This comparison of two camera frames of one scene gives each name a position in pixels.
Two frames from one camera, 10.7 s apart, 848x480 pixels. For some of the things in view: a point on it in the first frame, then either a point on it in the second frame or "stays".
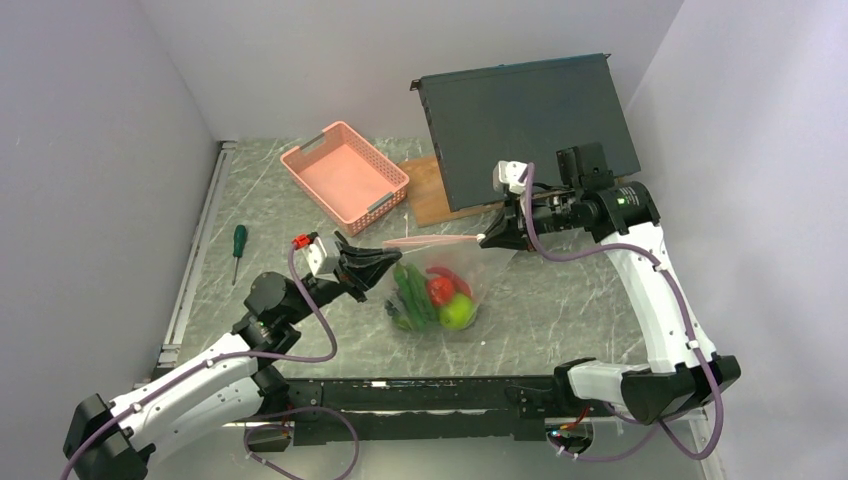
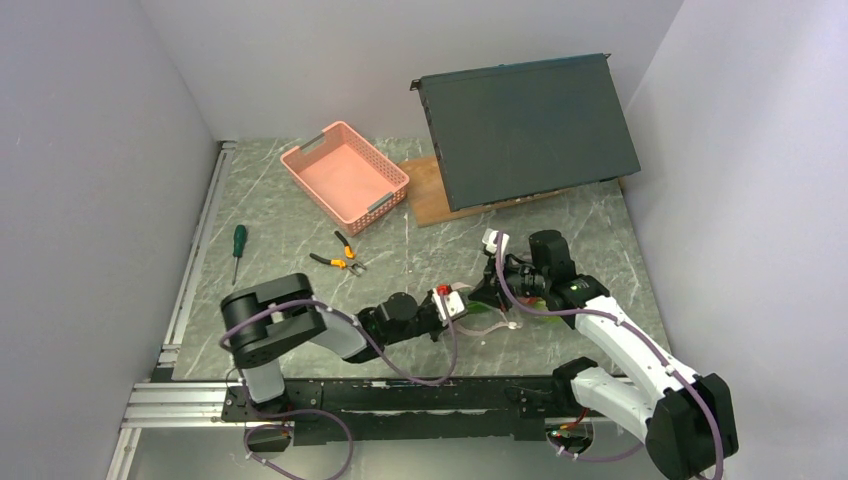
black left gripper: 365,267 → 439,327
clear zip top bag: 440,281 → 490,322
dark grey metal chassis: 520,112 stays
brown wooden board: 424,197 stays
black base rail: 376,409 stays
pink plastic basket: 346,176 stays
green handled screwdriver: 240,233 stays
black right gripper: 509,231 → 491,290
